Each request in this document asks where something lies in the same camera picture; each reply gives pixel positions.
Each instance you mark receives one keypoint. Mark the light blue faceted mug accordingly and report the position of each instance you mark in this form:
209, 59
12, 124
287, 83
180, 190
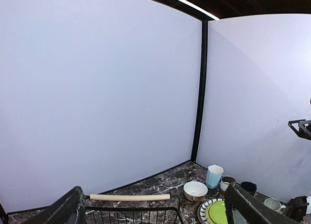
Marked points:
214, 175

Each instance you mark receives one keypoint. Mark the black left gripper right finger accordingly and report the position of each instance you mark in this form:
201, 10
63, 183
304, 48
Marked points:
243, 208

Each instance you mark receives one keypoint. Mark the black wire dish rack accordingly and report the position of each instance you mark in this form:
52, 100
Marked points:
156, 212

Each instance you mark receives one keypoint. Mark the black frame post right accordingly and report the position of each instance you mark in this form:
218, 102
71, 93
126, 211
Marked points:
201, 92

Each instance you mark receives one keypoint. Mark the yellow ribbed plate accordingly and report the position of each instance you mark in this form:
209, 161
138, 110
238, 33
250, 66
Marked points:
207, 215

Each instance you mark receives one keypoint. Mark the wooden rack handle far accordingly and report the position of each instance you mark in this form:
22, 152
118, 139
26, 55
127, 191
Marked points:
129, 198

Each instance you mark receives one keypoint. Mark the beige patterned bowl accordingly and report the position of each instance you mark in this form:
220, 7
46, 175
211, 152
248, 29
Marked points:
194, 191

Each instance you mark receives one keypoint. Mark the bright green plate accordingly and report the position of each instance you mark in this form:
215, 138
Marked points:
217, 212

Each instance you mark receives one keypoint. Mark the black white striped plate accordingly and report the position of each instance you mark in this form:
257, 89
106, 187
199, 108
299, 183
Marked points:
201, 209

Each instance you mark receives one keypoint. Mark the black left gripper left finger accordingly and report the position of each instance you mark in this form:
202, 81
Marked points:
69, 209

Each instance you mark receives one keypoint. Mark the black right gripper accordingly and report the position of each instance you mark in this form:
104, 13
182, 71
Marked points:
304, 131

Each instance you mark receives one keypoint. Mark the dark green mug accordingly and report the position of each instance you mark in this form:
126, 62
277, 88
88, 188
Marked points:
249, 187

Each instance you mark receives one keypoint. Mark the striped round mug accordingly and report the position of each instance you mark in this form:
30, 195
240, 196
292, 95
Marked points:
274, 205

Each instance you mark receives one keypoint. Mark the white steel tumbler cup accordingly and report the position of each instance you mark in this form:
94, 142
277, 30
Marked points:
225, 182

